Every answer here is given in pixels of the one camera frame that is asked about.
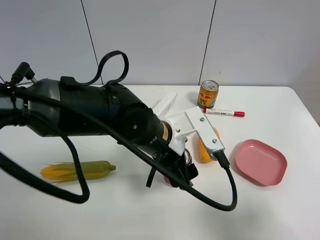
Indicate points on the white rectangular carton box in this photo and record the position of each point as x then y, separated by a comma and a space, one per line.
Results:
165, 104

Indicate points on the gold energy drink can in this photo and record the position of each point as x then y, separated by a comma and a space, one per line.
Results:
208, 93

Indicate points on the red and white marker pen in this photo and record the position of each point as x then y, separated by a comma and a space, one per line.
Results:
240, 114

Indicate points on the yellow mango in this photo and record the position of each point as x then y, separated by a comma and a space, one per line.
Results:
204, 157

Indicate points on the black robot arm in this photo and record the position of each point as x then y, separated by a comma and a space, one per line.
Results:
66, 105

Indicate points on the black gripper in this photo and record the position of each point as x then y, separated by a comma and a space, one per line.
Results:
161, 154

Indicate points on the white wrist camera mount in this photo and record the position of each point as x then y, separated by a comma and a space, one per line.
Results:
187, 122

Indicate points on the pink square plastic plate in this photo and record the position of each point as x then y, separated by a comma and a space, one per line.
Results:
260, 163

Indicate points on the red herbal tea can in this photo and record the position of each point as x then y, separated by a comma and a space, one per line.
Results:
188, 162

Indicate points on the corn cob with green husk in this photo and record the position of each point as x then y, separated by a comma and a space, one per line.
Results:
65, 172

